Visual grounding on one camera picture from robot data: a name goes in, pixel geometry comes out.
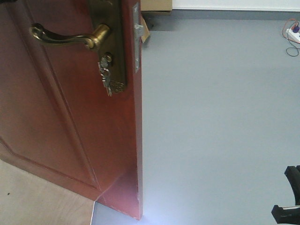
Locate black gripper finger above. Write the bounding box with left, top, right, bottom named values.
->
left=271, top=205, right=300, bottom=225
left=285, top=165, right=300, bottom=205

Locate brown wooden door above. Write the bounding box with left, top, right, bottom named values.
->
left=0, top=0, right=143, bottom=220

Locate white power strip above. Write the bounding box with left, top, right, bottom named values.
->
left=286, top=28, right=300, bottom=44

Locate open cardboard box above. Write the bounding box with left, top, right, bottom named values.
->
left=141, top=16, right=150, bottom=44

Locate silver latch plate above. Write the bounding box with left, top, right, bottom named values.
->
left=132, top=2, right=144, bottom=72

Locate closed cardboard box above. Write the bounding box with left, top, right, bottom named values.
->
left=140, top=0, right=173, bottom=14

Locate silver key bunch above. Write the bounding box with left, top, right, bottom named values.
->
left=98, top=53, right=113, bottom=97

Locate plywood base board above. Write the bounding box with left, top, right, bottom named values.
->
left=0, top=161, right=94, bottom=225

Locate brass door handle lever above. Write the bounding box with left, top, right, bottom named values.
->
left=29, top=23, right=111, bottom=52

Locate brass handle backplate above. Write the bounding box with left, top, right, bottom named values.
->
left=88, top=0, right=127, bottom=94

